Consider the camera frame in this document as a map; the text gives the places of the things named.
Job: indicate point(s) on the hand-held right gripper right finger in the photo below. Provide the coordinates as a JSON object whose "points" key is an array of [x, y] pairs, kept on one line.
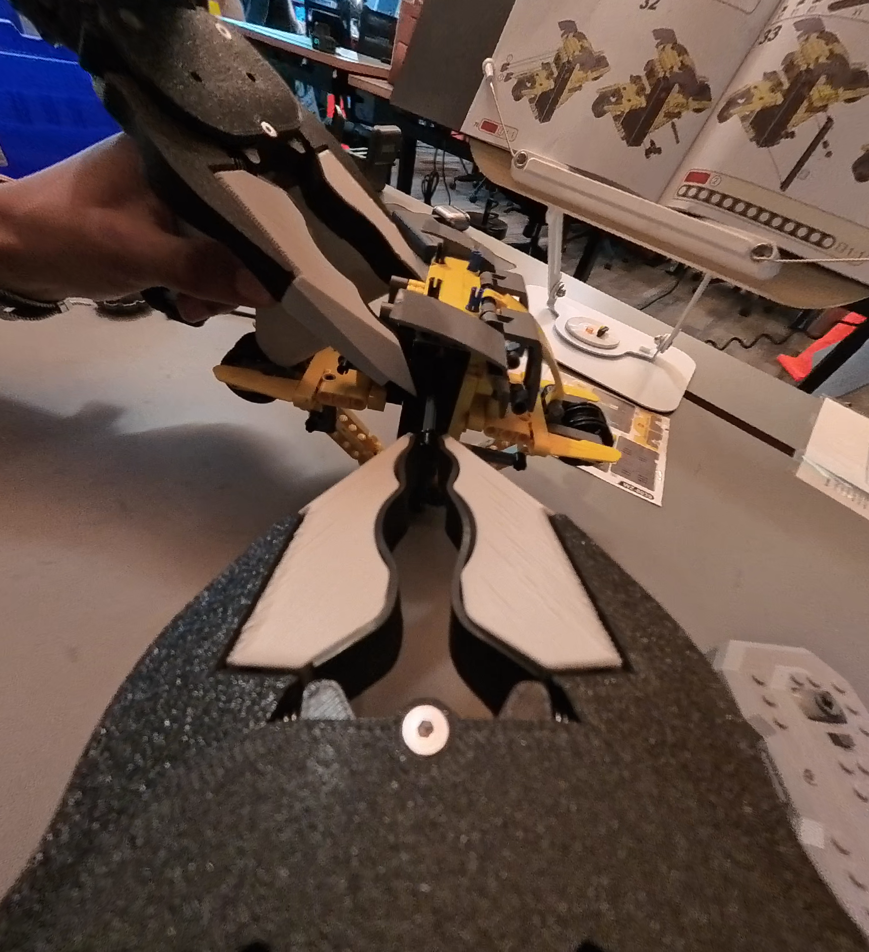
{"points": [[531, 580]]}

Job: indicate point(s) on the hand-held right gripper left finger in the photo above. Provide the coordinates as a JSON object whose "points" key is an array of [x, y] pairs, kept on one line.
{"points": [[323, 573]]}

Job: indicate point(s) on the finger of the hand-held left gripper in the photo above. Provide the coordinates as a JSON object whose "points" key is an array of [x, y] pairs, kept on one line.
{"points": [[345, 327], [360, 216]]}

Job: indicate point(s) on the yellow black brick vehicle model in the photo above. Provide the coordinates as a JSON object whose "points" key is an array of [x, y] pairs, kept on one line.
{"points": [[479, 387]]}

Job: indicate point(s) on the person's left hand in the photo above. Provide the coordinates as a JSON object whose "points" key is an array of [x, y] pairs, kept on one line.
{"points": [[70, 223]]}

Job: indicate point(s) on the black battery charger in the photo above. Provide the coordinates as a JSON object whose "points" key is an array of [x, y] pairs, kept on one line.
{"points": [[386, 152]]}

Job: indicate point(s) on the small silver device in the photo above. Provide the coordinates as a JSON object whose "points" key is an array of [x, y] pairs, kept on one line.
{"points": [[451, 215]]}

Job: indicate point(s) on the blue plastic bin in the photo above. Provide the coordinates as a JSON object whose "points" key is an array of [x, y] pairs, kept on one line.
{"points": [[33, 89]]}

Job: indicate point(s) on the yellow sticker sheet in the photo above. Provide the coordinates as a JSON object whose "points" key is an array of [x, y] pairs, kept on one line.
{"points": [[635, 454]]}

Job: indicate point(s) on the black board panel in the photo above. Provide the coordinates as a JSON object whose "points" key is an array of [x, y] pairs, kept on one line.
{"points": [[442, 67]]}

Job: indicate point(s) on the white metal book stand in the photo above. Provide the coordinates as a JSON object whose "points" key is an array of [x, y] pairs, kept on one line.
{"points": [[650, 372]]}

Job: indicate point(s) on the printed paper sheet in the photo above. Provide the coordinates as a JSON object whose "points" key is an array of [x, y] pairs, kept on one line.
{"points": [[858, 468]]}

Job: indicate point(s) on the grey remote controller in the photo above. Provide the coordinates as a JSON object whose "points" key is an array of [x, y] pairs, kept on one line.
{"points": [[836, 781]]}

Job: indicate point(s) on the open instruction booklet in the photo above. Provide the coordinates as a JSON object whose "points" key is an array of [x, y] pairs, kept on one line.
{"points": [[702, 74]]}

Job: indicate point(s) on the orange floor cone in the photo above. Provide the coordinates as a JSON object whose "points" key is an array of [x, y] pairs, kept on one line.
{"points": [[825, 346]]}

